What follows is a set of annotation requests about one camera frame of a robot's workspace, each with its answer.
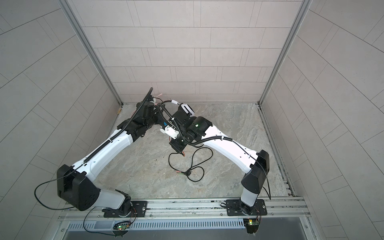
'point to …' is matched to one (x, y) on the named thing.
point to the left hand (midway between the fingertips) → (165, 110)
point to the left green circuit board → (121, 227)
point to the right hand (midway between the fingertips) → (173, 146)
